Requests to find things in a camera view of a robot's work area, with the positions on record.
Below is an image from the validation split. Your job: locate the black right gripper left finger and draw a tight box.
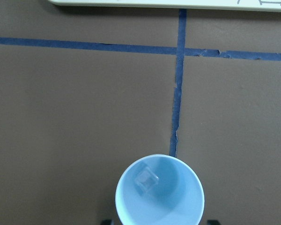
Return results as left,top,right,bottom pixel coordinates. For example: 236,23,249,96
101,219,114,225

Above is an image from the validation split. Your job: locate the cream bear serving tray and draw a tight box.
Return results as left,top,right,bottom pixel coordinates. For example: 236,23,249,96
50,0,281,12

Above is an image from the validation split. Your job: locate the clear ice cube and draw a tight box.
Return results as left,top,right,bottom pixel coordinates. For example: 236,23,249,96
134,167,159,195

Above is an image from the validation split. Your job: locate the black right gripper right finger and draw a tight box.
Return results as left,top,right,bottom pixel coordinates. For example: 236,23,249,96
207,220,220,225

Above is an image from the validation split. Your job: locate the light blue plastic cup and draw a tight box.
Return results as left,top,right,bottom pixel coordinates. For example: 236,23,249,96
115,154,205,225

